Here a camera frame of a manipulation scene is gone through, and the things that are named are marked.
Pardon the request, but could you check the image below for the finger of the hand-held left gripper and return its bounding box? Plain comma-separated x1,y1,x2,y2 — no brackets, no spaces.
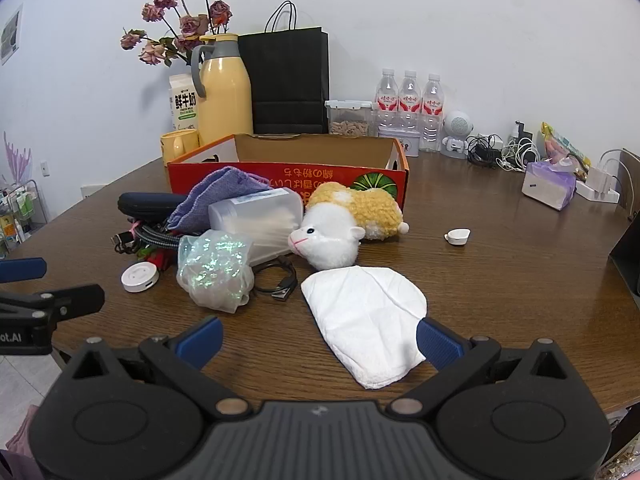
0,258,47,283
0,284,106,328

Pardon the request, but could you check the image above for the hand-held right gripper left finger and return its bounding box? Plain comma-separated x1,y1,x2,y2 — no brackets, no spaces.
61,316,252,418

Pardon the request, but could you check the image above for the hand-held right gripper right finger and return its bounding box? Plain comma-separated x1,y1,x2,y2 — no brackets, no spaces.
389,317,582,418

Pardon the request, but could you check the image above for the white round disc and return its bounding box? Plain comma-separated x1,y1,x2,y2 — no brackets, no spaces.
120,261,161,293

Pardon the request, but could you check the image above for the iridescent plastic bag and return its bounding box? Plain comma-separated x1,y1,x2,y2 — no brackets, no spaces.
176,228,256,314

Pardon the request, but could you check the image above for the white face mask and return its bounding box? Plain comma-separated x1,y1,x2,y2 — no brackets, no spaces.
300,266,428,391

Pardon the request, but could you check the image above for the red artificial flower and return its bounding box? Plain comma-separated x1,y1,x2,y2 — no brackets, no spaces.
137,247,176,268

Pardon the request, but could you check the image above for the black usb cable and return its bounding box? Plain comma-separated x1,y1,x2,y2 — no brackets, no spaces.
250,255,299,303

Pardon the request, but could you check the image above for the braided cable bundle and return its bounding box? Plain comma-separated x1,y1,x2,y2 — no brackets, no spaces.
111,220,181,256

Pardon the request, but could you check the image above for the dark zipper case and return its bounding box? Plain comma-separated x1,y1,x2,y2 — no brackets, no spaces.
117,191,188,221

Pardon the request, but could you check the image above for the clear plastic container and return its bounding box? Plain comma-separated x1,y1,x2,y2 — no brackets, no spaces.
207,187,306,266

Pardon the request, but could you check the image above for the white and yellow plush sheep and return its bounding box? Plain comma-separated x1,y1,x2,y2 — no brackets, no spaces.
287,181,411,271

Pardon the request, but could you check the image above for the red cardboard box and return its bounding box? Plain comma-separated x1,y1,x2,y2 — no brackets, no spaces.
166,133,410,211

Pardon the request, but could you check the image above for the pink clothing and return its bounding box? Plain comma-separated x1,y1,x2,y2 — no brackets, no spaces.
0,402,46,480

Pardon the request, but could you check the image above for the yellow mug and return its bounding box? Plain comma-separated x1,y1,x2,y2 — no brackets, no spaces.
160,129,201,166

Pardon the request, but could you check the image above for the purple tissue pack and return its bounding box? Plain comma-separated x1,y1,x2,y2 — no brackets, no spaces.
521,160,578,211

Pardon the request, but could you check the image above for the black box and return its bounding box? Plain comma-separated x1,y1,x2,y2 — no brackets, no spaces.
608,215,640,311

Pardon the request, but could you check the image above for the white robot-shaped speaker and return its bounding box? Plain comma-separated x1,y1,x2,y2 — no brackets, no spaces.
441,110,476,157

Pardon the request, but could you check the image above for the white milk carton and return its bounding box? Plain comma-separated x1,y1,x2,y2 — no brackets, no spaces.
168,73,201,132

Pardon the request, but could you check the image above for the small pump bottle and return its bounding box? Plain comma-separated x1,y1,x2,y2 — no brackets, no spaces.
510,120,533,151

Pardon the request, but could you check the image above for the colourful snack bag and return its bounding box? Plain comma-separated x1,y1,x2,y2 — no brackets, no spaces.
540,121,591,181

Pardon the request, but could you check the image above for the plastic water bottle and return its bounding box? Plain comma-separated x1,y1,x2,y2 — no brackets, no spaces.
376,68,401,128
419,73,446,152
398,70,421,128

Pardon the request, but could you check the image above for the clear food storage container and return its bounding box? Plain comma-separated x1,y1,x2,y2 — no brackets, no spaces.
325,100,377,137

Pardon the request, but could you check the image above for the yellow thermos jug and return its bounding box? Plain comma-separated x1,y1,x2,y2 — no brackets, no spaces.
190,33,254,147

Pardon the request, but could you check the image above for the brown bag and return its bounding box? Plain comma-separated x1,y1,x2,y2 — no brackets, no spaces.
620,148,640,221

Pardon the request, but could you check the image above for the black paper bag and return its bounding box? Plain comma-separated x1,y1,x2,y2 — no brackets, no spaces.
238,1,331,136

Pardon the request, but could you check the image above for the dried pink flower bouquet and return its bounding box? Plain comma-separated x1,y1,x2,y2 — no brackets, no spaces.
120,0,233,67

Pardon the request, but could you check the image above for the wire storage rack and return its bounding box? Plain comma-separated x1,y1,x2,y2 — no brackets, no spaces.
0,179,50,256

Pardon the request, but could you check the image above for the purple coral wall decal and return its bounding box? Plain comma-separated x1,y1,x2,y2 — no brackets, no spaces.
2,131,33,186

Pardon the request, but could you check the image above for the tangle of charger cables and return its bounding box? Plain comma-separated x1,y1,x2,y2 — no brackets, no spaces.
467,132,543,171

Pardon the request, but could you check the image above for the wall picture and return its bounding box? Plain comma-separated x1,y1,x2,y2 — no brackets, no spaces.
0,2,25,66

